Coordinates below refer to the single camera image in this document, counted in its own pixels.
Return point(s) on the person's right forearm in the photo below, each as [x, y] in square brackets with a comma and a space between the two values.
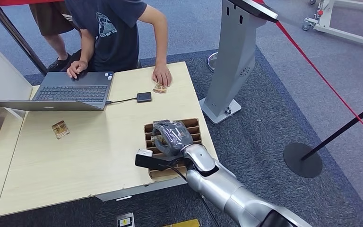
[87, 47]

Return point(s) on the black slanted pole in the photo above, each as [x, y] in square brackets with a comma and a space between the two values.
[15, 34]

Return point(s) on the gold patterned card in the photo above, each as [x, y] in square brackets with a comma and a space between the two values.
[60, 130]
[156, 140]
[159, 90]

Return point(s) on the person's right hand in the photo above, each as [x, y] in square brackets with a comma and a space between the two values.
[76, 68]

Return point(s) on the dark grey floor mat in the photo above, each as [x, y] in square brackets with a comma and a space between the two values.
[263, 131]

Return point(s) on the black square card reader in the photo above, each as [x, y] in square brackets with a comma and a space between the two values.
[144, 97]

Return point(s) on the white cabinet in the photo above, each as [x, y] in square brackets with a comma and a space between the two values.
[0, 75]

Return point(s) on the black stanchion with round base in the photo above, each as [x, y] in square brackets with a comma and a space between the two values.
[303, 161]

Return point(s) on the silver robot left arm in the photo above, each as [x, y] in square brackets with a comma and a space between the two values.
[219, 185]

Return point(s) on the white yellow floor sticker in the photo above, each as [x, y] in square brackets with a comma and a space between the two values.
[125, 221]

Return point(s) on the red barrier belt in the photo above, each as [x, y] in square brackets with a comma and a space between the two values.
[325, 80]

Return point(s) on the brown slotted cardboard card holder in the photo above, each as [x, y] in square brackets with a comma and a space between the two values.
[148, 128]

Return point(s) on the chrome round base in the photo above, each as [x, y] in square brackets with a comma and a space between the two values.
[211, 62]

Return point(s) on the red banner strip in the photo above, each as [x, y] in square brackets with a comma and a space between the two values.
[21, 2]

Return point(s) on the yellow floor tape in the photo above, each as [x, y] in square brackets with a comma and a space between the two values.
[181, 223]

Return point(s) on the person's left forearm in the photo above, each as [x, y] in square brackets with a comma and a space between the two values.
[161, 44]

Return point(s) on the grey open laptop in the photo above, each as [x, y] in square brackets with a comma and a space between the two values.
[72, 92]

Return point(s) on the white wheeled frame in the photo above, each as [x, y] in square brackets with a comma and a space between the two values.
[325, 18]

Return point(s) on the person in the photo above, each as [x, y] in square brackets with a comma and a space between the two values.
[115, 37]
[50, 18]

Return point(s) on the grey kiosk stand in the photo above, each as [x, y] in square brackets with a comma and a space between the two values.
[234, 56]

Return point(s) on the person's left hand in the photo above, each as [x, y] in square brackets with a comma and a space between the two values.
[162, 75]

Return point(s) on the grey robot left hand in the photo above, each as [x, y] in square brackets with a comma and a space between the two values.
[172, 137]

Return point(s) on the pale wrist camera black mount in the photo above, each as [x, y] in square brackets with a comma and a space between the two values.
[147, 161]

